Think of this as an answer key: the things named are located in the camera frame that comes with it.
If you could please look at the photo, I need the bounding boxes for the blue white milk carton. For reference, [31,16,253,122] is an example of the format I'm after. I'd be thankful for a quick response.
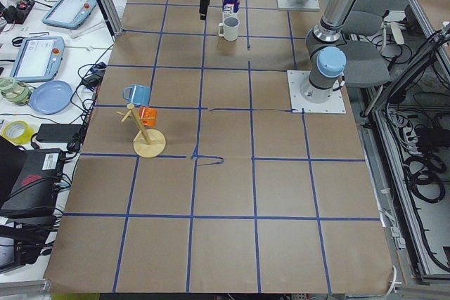
[222,0,240,20]

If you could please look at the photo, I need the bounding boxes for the black scissors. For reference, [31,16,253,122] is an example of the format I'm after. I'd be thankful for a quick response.
[11,36,31,48]

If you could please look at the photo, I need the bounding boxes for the teach pendant tablet lower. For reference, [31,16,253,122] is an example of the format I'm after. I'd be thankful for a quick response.
[11,37,65,82]

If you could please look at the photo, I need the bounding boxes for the teach pendant tablet upper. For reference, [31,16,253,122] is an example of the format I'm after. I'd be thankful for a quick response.
[41,0,97,30]

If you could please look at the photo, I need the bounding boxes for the white ceramic mug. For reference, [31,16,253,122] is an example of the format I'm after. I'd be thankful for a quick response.
[218,16,240,41]

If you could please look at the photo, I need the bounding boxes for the green glass jar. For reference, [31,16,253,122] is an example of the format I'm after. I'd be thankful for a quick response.
[1,77,32,105]

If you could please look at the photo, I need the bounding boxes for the light blue plate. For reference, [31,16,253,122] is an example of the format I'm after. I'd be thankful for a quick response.
[29,80,73,115]

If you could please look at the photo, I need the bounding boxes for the light blue mug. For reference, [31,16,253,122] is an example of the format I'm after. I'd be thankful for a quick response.
[122,84,151,106]

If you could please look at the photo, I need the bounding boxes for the grey office chair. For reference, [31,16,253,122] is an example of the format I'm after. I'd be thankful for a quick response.
[339,0,392,88]

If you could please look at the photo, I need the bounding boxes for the black electronics box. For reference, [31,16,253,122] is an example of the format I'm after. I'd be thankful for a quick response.
[1,146,63,219]

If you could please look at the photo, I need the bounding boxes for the teach pendant tablet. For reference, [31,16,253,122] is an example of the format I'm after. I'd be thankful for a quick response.
[41,0,97,30]
[11,37,65,82]

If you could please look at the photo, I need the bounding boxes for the yellow tape roll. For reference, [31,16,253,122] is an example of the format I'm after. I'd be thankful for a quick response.
[2,121,34,145]

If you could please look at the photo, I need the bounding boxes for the orange mug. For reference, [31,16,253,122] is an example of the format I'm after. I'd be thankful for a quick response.
[139,106,158,127]

